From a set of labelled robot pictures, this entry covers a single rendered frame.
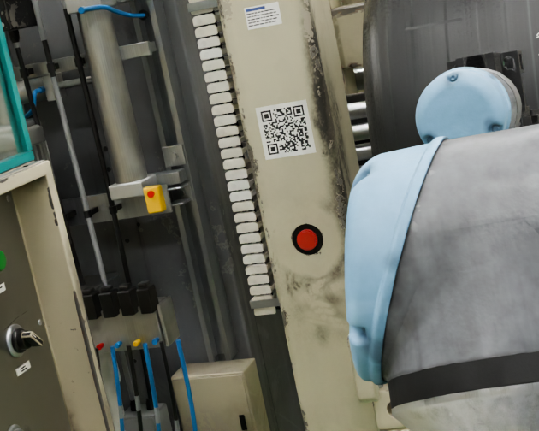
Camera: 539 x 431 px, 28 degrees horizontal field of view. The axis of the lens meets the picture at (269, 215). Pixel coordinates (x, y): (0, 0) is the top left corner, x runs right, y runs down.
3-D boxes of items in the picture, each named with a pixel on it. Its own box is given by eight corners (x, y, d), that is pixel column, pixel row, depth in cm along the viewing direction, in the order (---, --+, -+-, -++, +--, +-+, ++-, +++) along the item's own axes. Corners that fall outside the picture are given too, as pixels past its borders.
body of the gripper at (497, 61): (525, 50, 111) (514, 48, 99) (536, 132, 111) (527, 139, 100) (452, 62, 113) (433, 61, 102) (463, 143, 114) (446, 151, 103)
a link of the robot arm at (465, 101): (419, 179, 88) (402, 76, 87) (441, 168, 98) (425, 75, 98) (516, 164, 86) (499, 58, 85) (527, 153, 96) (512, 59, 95)
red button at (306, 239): (299, 251, 153) (294, 232, 153) (301, 248, 155) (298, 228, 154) (318, 249, 152) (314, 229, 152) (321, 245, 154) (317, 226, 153)
